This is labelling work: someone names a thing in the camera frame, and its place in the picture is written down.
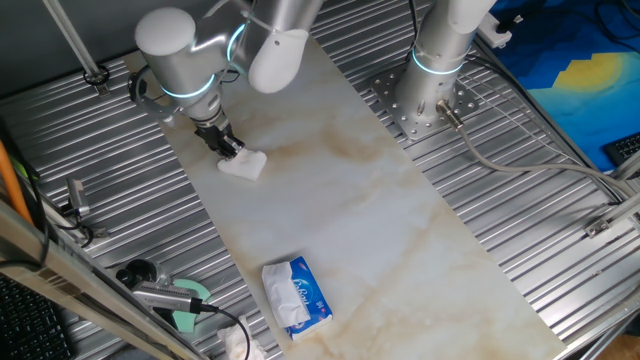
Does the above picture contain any metal corner bracket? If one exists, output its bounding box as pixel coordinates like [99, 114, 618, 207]
[583, 217, 612, 239]

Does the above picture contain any white power strip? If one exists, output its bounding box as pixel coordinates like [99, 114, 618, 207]
[474, 12, 514, 50]

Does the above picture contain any silver ribbed camera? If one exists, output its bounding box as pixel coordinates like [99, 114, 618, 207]
[130, 279, 205, 315]

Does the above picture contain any aluminium pole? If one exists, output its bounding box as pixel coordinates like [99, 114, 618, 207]
[42, 0, 111, 97]

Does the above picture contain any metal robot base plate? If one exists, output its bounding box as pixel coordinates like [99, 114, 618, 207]
[369, 64, 480, 142]

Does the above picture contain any black plug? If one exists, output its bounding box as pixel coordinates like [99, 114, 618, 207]
[494, 13, 525, 35]

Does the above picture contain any aluminium strut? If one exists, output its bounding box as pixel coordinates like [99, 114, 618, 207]
[602, 189, 640, 226]
[610, 149, 640, 182]

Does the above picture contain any black ring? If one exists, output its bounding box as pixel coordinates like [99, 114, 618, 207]
[82, 64, 111, 87]

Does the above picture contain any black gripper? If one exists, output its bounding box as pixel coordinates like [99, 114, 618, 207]
[193, 122, 247, 160]

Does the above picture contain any black round mount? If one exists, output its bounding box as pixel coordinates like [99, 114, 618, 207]
[115, 258, 166, 291]

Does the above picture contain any crumpled white tissue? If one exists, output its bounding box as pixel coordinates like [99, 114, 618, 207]
[217, 314, 269, 360]

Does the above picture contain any orange pole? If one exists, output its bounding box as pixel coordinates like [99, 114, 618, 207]
[0, 139, 35, 226]

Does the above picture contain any aluminium frame bar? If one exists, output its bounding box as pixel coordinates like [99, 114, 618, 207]
[0, 199, 211, 360]

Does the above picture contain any large black keyboard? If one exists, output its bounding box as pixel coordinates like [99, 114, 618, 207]
[0, 273, 76, 360]

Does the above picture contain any black cable of small camera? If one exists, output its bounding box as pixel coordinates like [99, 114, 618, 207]
[0, 119, 96, 266]

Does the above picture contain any thick grey cable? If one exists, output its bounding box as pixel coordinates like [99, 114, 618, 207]
[435, 99, 634, 201]

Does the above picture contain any blue and yellow mat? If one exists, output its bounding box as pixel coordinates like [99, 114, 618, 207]
[487, 0, 640, 174]

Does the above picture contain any green disc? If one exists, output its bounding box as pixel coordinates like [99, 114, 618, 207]
[169, 277, 213, 334]

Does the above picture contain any blue tissue pack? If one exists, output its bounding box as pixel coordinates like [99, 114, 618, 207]
[261, 255, 335, 342]

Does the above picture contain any small black keyboard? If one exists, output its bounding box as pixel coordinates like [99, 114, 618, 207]
[602, 132, 640, 167]

